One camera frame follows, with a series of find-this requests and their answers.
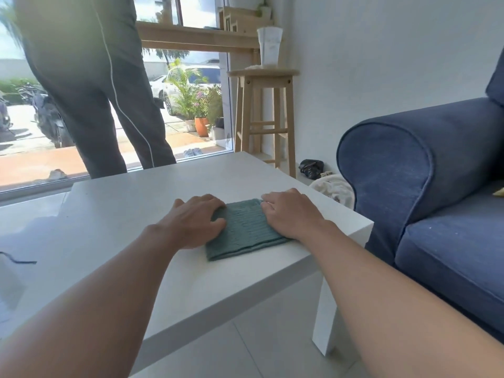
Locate wooden bar stool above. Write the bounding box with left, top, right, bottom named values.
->
left=227, top=68, right=300, bottom=179

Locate wooden shelf box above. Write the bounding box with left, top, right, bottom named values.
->
left=218, top=6, right=273, bottom=36

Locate white car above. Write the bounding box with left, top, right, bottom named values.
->
left=149, top=65, right=221, bottom=116

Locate black cable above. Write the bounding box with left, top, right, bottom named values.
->
left=0, top=251, right=38, bottom=266

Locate green towel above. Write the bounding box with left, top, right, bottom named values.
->
left=205, top=198, right=293, bottom=262

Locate potted palm plant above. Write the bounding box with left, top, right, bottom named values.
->
left=166, top=58, right=210, bottom=133

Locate person's left hand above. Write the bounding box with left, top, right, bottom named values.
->
left=155, top=194, right=228, bottom=251

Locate parked black motorcycle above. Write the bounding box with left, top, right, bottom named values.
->
left=17, top=84, right=75, bottom=149

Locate leafy plant in white pot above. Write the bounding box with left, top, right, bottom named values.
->
left=205, top=86, right=226, bottom=141

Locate wooden bar counter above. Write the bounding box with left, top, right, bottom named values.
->
left=136, top=21, right=273, bottom=54

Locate blue back cushion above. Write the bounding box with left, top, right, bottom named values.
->
left=485, top=47, right=504, bottom=107

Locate crumpled white cloth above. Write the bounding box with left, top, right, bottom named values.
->
left=308, top=174, right=355, bottom=211

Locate person's right hand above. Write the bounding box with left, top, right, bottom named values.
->
left=260, top=188, right=328, bottom=241

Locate person's left forearm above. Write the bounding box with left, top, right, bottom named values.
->
left=0, top=225, right=179, bottom=378

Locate person's right forearm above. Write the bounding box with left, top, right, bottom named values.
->
left=298, top=219, right=504, bottom=378

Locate white coffee table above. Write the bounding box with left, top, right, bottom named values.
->
left=0, top=151, right=375, bottom=378

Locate blue fabric sofa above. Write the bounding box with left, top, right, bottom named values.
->
left=336, top=96, right=504, bottom=345

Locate black bag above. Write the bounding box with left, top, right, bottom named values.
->
left=298, top=159, right=325, bottom=181

